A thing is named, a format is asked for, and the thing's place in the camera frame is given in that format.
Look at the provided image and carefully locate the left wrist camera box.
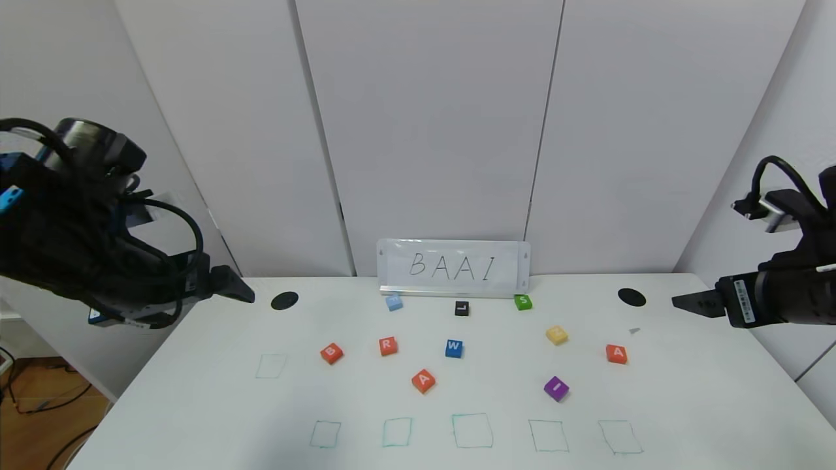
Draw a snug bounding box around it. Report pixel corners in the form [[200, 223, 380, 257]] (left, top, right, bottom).
[[127, 191, 174, 227]]

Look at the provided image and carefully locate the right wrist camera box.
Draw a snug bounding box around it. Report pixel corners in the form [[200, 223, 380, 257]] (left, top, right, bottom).
[[731, 189, 804, 234]]

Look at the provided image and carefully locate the thin black floor cable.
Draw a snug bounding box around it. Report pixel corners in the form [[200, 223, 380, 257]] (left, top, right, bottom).
[[0, 346, 93, 416], [60, 428, 100, 470]]

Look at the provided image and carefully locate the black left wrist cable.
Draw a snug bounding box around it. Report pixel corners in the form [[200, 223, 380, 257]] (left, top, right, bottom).
[[0, 117, 204, 327]]

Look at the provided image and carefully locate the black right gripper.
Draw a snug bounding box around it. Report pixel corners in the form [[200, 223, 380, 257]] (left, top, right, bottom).
[[671, 263, 836, 328]]

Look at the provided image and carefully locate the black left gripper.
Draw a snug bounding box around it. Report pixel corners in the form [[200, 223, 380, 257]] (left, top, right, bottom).
[[136, 251, 255, 307]]

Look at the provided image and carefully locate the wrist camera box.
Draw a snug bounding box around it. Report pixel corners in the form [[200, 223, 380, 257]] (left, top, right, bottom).
[[731, 189, 804, 234], [127, 191, 174, 227]]

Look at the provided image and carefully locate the white BAAI sign holder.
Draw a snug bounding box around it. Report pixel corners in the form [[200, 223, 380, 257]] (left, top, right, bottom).
[[377, 239, 531, 299]]

